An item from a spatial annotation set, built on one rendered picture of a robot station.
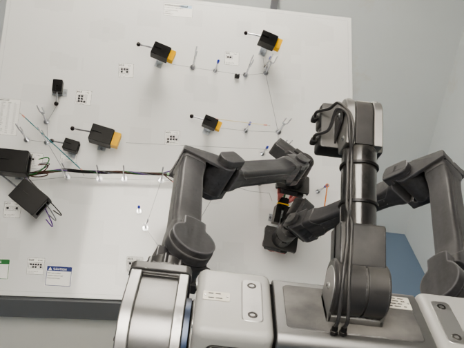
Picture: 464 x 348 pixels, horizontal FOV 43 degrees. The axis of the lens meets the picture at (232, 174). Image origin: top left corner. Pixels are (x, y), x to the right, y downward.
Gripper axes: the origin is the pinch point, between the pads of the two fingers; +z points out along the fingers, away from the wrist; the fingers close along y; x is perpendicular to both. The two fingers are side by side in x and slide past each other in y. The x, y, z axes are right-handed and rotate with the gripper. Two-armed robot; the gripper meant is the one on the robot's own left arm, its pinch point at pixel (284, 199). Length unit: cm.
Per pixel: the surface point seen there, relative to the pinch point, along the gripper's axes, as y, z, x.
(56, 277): 62, 23, 30
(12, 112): 88, 4, -13
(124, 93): 56, -3, -26
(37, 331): 65, 41, 40
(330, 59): -10, -16, -53
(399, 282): -120, 152, -75
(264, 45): 15, -20, -46
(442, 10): -107, 40, -202
